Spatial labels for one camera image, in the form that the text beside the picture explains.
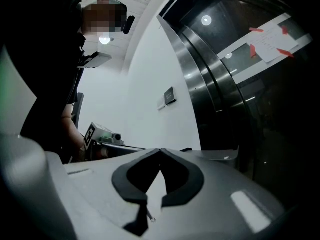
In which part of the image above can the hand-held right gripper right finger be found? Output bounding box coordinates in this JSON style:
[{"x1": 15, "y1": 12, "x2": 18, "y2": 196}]
[{"x1": 149, "y1": 148, "x2": 286, "y2": 240}]

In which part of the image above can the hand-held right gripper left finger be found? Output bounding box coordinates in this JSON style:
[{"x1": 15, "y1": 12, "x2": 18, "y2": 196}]
[{"x1": 46, "y1": 148, "x2": 163, "y2": 240}]

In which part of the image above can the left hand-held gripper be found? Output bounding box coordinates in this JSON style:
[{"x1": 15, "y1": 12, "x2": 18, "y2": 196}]
[{"x1": 83, "y1": 121, "x2": 147, "y2": 152}]

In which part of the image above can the person's left forearm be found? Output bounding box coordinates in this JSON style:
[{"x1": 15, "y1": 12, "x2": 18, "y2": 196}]
[{"x1": 61, "y1": 103, "x2": 88, "y2": 162}]

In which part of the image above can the person's left hand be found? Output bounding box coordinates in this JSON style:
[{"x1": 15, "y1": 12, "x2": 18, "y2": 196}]
[{"x1": 96, "y1": 147, "x2": 109, "y2": 160}]

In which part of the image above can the black exit button panel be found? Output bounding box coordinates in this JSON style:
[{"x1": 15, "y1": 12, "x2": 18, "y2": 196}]
[{"x1": 164, "y1": 86, "x2": 179, "y2": 106}]

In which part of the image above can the chest-mounted phone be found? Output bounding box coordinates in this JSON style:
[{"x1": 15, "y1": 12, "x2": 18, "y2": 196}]
[{"x1": 77, "y1": 51, "x2": 113, "y2": 69}]

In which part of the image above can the black glass door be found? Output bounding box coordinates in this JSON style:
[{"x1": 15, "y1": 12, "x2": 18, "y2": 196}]
[{"x1": 157, "y1": 0, "x2": 320, "y2": 210}]

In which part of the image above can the person's black clothing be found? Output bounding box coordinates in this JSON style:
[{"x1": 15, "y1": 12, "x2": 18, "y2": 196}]
[{"x1": 4, "y1": 0, "x2": 86, "y2": 165}]

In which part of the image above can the round ceiling lamp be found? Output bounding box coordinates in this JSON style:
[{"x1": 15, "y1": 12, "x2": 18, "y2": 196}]
[{"x1": 99, "y1": 33, "x2": 111, "y2": 46}]

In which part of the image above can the person's head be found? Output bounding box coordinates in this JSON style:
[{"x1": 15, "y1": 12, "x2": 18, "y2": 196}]
[{"x1": 81, "y1": 0, "x2": 128, "y2": 39}]

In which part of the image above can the white paper notice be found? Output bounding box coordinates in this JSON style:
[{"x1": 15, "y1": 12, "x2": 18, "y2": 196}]
[{"x1": 246, "y1": 21, "x2": 300, "y2": 64}]

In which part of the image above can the steel door frame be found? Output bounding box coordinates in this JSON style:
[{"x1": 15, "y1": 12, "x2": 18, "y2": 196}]
[{"x1": 157, "y1": 13, "x2": 251, "y2": 152}]

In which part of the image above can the black head-mounted camera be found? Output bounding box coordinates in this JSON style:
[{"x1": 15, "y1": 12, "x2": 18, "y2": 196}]
[{"x1": 121, "y1": 15, "x2": 136, "y2": 35}]

